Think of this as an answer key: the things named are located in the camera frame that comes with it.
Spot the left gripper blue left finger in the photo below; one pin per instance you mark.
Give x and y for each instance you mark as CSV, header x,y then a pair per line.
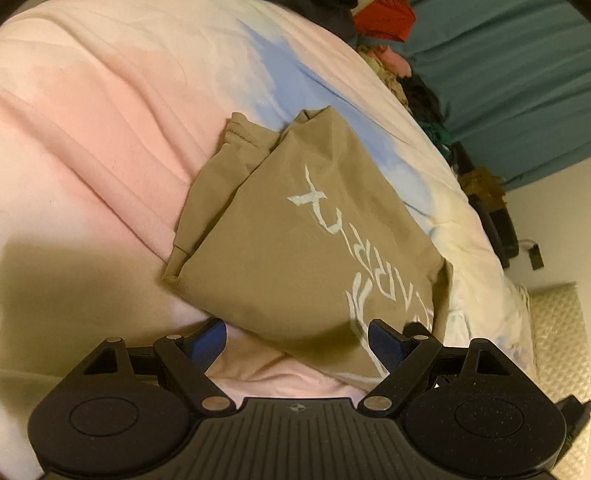
x,y
184,362

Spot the pink folded garment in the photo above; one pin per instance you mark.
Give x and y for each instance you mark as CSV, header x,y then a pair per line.
x,y
393,61

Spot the black garment in pile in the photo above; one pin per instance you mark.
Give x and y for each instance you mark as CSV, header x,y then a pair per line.
x,y
423,102

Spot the brown paper bag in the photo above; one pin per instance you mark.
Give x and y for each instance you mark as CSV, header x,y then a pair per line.
x,y
481,183

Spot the black jacket on bed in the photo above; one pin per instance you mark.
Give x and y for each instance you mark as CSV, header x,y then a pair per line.
x,y
334,15

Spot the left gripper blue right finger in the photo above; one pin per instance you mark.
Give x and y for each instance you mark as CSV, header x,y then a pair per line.
x,y
408,357

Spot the tan t-shirt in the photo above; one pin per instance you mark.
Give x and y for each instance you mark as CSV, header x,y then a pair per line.
x,y
297,237

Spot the right blue curtain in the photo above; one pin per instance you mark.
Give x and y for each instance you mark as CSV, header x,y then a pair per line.
x,y
513,81

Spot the black armchair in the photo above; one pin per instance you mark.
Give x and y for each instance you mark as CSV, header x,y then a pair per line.
x,y
497,225

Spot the quilted beige pillow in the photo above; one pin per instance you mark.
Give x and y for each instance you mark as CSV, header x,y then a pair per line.
x,y
560,343

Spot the green garment in pile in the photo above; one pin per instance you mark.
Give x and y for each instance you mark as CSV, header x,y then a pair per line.
x,y
439,136

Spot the wall power socket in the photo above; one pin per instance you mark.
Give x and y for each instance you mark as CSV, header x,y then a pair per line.
x,y
536,258

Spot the red garment on rack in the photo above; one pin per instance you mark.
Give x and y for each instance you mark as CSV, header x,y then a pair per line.
x,y
391,20

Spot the pastel bed duvet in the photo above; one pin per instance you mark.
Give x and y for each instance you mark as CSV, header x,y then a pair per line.
x,y
108,111

